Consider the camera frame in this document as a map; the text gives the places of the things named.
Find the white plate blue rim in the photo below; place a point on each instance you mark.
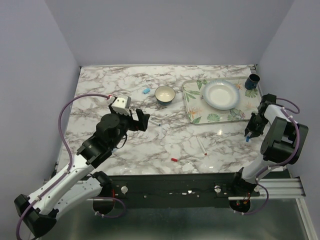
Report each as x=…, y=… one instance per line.
x=221, y=94

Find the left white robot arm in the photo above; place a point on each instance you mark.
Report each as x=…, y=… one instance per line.
x=38, y=210

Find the floral leaf serving tray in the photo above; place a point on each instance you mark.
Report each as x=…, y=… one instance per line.
x=199, y=112

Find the teal bowl cream inside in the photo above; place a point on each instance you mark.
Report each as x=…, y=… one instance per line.
x=164, y=95

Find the dark blue cup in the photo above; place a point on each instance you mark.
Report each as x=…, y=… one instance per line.
x=252, y=81

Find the light blue eraser block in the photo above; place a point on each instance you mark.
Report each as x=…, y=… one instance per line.
x=146, y=91

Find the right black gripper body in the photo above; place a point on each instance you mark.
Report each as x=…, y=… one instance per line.
x=257, y=123

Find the aluminium rail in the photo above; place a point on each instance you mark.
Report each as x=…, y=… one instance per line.
x=278, y=188

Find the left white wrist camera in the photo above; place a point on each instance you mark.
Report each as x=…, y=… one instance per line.
x=121, y=105

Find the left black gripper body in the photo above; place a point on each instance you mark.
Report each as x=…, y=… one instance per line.
x=127, y=123

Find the white pen blue tip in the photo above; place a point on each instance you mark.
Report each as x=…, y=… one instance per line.
x=154, y=123

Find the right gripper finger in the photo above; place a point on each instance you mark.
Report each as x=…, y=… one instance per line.
x=254, y=135
x=246, y=131

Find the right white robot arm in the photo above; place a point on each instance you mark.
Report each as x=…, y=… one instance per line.
x=281, y=146

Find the white pen red tip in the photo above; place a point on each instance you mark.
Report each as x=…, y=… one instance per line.
x=201, y=146

